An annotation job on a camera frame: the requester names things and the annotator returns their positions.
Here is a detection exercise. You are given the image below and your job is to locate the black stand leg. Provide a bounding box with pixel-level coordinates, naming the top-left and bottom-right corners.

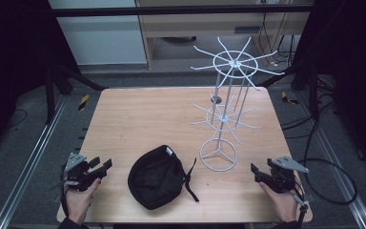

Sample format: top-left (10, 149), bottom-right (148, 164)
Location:
top-left (256, 60), bottom-right (320, 122)
top-left (43, 60), bottom-right (109, 126)

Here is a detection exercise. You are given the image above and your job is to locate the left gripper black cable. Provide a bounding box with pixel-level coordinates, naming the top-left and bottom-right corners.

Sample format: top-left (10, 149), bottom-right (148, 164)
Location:
top-left (59, 163), bottom-right (71, 219)

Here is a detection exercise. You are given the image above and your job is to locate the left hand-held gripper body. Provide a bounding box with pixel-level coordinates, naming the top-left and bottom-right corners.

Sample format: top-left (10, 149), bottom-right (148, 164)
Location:
top-left (62, 152), bottom-right (93, 193)

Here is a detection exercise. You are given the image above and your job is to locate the black looped floor cable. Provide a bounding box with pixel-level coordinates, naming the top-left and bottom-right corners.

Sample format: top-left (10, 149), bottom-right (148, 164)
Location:
top-left (299, 157), bottom-right (359, 206)

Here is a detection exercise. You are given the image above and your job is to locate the person's right hand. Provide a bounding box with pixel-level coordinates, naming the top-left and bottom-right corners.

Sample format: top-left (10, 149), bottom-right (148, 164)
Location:
top-left (258, 181), bottom-right (299, 223)

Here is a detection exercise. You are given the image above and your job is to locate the aluminium floor rail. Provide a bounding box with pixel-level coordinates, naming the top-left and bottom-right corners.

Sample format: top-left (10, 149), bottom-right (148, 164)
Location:
top-left (0, 94), bottom-right (70, 229)
top-left (295, 90), bottom-right (366, 229)

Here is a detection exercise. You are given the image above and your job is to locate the yellow black striped tape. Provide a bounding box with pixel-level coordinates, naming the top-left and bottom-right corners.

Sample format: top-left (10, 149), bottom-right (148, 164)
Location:
top-left (280, 91), bottom-right (299, 106)
top-left (77, 94), bottom-right (91, 112)

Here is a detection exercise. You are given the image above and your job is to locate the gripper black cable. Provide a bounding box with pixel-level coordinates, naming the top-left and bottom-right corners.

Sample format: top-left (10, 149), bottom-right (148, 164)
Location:
top-left (59, 163), bottom-right (71, 219)
top-left (291, 177), bottom-right (311, 229)

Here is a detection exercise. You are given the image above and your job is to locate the person's left hand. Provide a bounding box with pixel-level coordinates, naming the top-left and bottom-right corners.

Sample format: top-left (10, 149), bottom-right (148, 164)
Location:
top-left (64, 177), bottom-right (102, 226)

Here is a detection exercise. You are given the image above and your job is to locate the black cap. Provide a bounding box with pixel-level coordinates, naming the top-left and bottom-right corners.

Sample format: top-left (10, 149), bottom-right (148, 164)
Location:
top-left (127, 144), bottom-right (201, 211)

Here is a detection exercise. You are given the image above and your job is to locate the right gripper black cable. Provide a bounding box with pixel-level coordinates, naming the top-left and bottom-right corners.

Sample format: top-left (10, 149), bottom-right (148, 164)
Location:
top-left (291, 177), bottom-right (311, 229)

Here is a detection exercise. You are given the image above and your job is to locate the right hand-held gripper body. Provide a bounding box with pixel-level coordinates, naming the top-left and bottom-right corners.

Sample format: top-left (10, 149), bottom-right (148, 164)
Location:
top-left (266, 155), bottom-right (310, 195)

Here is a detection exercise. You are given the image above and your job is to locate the black horizontal frame bar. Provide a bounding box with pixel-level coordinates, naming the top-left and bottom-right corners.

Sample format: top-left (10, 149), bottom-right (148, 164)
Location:
top-left (49, 4), bottom-right (315, 18)

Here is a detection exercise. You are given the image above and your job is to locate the bundle of hanging cables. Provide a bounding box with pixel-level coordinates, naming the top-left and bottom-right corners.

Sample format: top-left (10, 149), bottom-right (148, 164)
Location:
top-left (256, 12), bottom-right (303, 69)

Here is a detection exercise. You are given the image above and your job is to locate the white wire hat rack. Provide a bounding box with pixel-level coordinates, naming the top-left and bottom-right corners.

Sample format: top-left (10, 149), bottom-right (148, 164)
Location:
top-left (190, 35), bottom-right (286, 174)

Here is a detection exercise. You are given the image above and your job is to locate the thin black floor cable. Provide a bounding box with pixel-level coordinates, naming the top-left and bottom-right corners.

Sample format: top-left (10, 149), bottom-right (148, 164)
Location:
top-left (8, 108), bottom-right (29, 130)

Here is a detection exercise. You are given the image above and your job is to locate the white cabinet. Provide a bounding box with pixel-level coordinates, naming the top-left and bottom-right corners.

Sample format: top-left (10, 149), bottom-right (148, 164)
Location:
top-left (47, 0), bottom-right (149, 67)

